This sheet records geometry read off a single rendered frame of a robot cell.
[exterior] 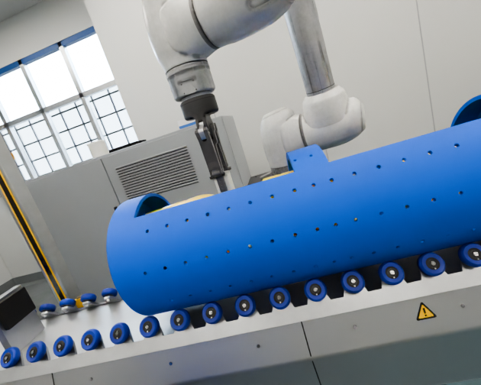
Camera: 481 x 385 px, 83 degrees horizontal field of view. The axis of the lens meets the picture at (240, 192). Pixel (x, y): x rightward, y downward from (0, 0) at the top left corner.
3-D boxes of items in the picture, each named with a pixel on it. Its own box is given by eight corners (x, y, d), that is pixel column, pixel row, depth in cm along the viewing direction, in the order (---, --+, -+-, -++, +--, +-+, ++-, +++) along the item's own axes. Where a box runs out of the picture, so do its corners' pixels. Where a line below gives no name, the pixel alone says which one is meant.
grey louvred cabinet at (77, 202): (101, 289, 326) (47, 176, 294) (275, 253, 280) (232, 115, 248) (68, 322, 274) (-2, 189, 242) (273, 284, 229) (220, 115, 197)
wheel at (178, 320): (172, 310, 61) (167, 311, 60) (190, 306, 61) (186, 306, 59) (173, 332, 60) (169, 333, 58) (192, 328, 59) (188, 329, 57)
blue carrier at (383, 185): (179, 263, 86) (140, 183, 76) (475, 189, 73) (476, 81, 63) (148, 345, 59) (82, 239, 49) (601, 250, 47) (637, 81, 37)
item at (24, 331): (38, 329, 82) (14, 286, 79) (50, 326, 82) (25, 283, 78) (8, 357, 73) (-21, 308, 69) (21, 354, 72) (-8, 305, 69)
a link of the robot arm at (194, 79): (158, 72, 51) (169, 104, 52) (203, 56, 50) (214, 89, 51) (173, 80, 60) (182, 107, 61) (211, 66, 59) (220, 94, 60)
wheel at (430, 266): (411, 256, 54) (415, 254, 52) (435, 250, 53) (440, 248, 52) (422, 279, 52) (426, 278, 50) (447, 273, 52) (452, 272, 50)
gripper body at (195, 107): (185, 105, 61) (198, 144, 63) (173, 101, 53) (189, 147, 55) (216, 94, 60) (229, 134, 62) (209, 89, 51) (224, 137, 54)
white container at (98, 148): (100, 158, 258) (94, 143, 255) (114, 153, 255) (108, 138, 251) (88, 160, 243) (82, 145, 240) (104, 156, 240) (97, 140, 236)
